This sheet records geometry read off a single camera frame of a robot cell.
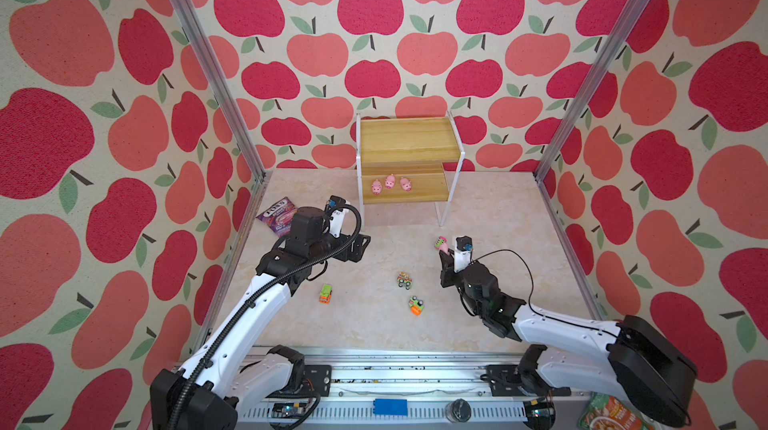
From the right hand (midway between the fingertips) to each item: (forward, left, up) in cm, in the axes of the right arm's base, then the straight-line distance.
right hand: (450, 251), depth 83 cm
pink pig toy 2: (+22, +19, +4) cm, 29 cm away
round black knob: (-37, -1, -4) cm, 37 cm away
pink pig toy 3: (+20, +14, +5) cm, 25 cm away
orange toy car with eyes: (-12, +8, -12) cm, 19 cm away
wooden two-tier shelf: (+16, +14, +19) cm, 28 cm away
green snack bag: (-32, -37, -13) cm, 51 cm away
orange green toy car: (-12, +35, -10) cm, 39 cm away
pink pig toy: (+18, +23, +5) cm, 30 cm away
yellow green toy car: (-5, +12, -12) cm, 18 cm away
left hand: (-3, +25, +9) cm, 27 cm away
